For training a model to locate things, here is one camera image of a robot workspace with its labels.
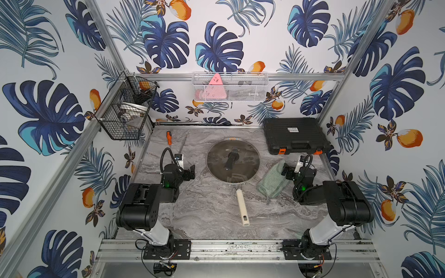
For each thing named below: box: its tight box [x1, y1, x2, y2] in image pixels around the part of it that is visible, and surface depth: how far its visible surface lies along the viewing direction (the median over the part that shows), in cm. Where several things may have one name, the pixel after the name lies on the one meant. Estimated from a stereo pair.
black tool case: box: [262, 116, 331, 155], surface depth 110 cm
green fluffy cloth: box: [256, 159, 290, 199], surface depth 96 cm
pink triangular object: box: [205, 72, 228, 100], surface depth 92 cm
